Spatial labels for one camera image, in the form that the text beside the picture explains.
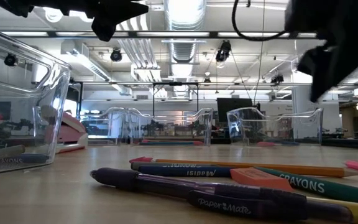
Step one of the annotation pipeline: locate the olive green crayon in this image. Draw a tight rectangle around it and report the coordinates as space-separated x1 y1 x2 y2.
131 161 206 171

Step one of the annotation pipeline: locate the grey crayon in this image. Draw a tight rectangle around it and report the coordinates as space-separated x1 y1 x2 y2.
0 144 26 164

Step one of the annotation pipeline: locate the green crayon white print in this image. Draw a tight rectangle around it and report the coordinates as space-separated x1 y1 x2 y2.
255 166 358 205

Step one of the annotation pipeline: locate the black linear ceiling light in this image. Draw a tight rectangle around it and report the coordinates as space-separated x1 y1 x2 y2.
0 30 318 40

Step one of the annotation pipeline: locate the clear plastic bin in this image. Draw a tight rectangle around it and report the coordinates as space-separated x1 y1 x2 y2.
127 107 214 147
226 107 324 147
79 107 130 146
0 22 73 177

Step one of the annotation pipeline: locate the blue crayon white print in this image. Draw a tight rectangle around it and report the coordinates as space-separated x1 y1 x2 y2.
137 165 236 178

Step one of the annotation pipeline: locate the purple Paper Mate pen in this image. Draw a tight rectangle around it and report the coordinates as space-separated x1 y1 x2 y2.
89 167 355 223

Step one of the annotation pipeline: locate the black monitor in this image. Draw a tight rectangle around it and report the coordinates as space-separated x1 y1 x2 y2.
216 98 254 123

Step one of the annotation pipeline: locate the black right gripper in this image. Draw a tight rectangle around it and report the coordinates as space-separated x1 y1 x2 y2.
284 0 357 103

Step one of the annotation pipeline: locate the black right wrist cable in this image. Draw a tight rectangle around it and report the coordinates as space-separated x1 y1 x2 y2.
231 0 292 42

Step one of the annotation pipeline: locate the pink stapler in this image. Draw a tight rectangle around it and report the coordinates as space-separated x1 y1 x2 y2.
37 105 89 155

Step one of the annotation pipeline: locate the black ceiling spotlight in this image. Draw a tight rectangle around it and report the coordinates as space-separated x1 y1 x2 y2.
215 40 232 63
109 48 123 62
270 74 285 85
4 52 17 67

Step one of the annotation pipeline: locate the silver ceiling air duct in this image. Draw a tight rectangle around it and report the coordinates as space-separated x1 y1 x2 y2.
163 0 208 97

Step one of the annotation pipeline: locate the white column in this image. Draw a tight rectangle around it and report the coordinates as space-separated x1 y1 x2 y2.
291 67 320 139

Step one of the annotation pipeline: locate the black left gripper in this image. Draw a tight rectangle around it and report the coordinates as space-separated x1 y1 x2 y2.
35 0 149 42

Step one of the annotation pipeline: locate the salmon red eraser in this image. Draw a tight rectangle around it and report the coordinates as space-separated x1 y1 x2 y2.
229 167 294 193

